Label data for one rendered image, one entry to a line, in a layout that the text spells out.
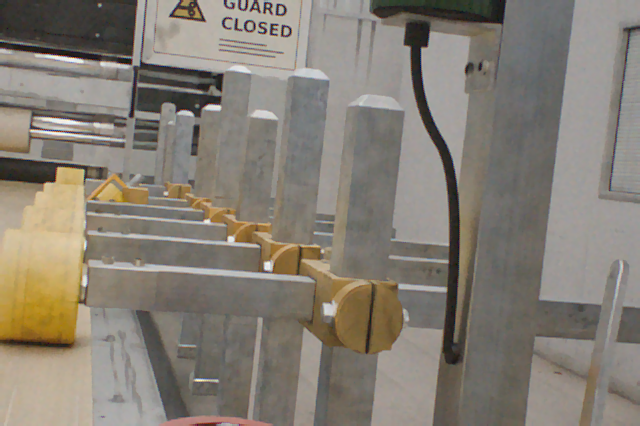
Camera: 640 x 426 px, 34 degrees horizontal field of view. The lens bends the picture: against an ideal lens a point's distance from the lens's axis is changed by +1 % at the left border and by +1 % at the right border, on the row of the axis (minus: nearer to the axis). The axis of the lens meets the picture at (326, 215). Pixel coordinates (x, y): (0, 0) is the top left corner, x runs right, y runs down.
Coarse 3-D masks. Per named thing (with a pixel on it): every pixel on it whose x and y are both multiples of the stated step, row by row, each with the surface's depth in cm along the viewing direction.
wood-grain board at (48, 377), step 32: (0, 192) 240; (32, 192) 253; (0, 224) 162; (0, 352) 70; (32, 352) 71; (64, 352) 72; (0, 384) 61; (32, 384) 62; (64, 384) 63; (0, 416) 55; (32, 416) 55; (64, 416) 56
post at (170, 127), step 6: (168, 126) 243; (174, 126) 243; (168, 132) 243; (174, 132) 243; (168, 138) 243; (174, 138) 243; (168, 144) 243; (168, 150) 243; (168, 156) 243; (168, 162) 244; (162, 168) 246; (168, 168) 244; (162, 174) 245; (168, 174) 244; (162, 180) 244; (168, 180) 244
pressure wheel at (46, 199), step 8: (40, 192) 122; (48, 192) 122; (40, 200) 120; (48, 200) 120; (56, 200) 121; (64, 200) 121; (72, 200) 121; (80, 200) 122; (72, 208) 120; (80, 208) 121
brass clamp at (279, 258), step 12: (252, 240) 107; (264, 240) 101; (264, 252) 100; (276, 252) 97; (288, 252) 95; (300, 252) 96; (312, 252) 96; (264, 264) 96; (276, 264) 95; (288, 264) 95
